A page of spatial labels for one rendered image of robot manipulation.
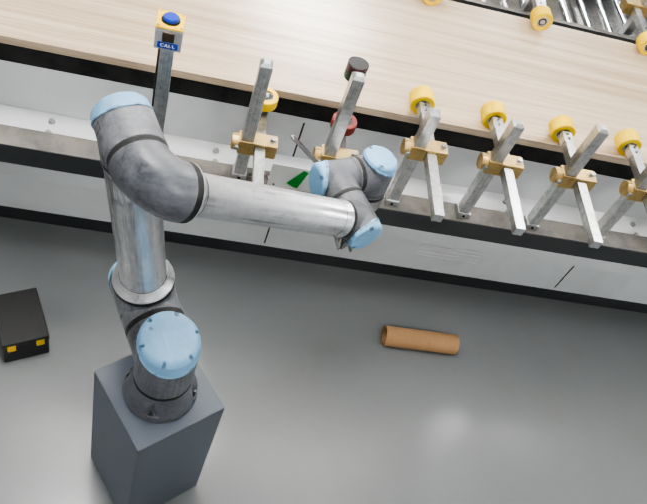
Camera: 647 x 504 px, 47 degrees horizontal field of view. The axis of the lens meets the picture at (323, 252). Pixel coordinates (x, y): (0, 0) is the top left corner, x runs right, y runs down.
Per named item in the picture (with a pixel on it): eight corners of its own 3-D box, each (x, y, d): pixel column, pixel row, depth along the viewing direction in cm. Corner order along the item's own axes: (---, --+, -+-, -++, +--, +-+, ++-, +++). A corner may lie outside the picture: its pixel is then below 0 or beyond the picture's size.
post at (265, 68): (242, 185, 235) (273, 66, 198) (231, 183, 234) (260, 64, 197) (242, 176, 237) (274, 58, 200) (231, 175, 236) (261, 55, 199)
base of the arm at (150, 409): (209, 403, 197) (215, 386, 190) (143, 435, 187) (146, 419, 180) (175, 346, 204) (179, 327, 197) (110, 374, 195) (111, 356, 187)
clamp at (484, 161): (517, 180, 232) (525, 170, 229) (477, 173, 230) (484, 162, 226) (514, 166, 236) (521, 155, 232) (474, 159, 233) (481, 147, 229)
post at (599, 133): (533, 231, 255) (611, 132, 218) (523, 230, 254) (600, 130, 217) (531, 223, 257) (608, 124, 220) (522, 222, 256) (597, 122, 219)
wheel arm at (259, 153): (260, 218, 210) (263, 209, 207) (248, 216, 209) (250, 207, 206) (266, 112, 236) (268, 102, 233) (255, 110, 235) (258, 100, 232)
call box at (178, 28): (180, 55, 193) (183, 31, 187) (152, 50, 191) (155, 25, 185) (183, 38, 197) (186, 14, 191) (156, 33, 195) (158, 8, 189)
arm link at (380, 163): (355, 144, 182) (390, 139, 187) (341, 179, 192) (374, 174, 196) (373, 172, 178) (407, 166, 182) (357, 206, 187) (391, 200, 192)
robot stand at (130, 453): (196, 485, 244) (225, 407, 198) (125, 524, 231) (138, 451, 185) (160, 421, 253) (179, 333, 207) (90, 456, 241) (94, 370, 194)
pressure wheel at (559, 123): (575, 123, 245) (550, 128, 247) (576, 140, 251) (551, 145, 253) (571, 111, 249) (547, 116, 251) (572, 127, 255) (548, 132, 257)
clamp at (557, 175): (589, 194, 238) (598, 183, 234) (551, 187, 235) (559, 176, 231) (585, 179, 241) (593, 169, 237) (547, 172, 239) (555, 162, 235)
